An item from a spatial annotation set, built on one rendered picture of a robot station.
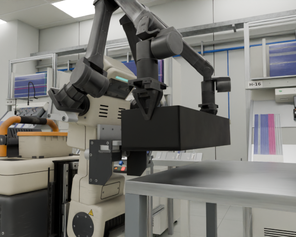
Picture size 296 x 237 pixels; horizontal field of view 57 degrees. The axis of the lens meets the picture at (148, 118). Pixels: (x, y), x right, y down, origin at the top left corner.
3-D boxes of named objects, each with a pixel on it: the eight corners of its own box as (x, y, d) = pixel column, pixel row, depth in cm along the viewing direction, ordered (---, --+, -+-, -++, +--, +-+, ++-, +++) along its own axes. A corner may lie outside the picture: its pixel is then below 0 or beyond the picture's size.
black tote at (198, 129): (191, 145, 124) (190, 120, 125) (230, 145, 116) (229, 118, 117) (121, 151, 74) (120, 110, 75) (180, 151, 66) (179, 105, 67)
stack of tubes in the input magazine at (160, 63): (161, 85, 260) (161, 58, 262) (115, 89, 281) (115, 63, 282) (166, 88, 271) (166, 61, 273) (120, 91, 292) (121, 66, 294)
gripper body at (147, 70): (167, 91, 75) (166, 64, 76) (149, 84, 66) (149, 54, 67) (146, 93, 78) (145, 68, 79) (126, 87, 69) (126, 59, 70)
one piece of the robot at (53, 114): (46, 118, 95) (50, 86, 95) (57, 119, 99) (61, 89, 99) (67, 122, 90) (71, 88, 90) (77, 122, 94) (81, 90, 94)
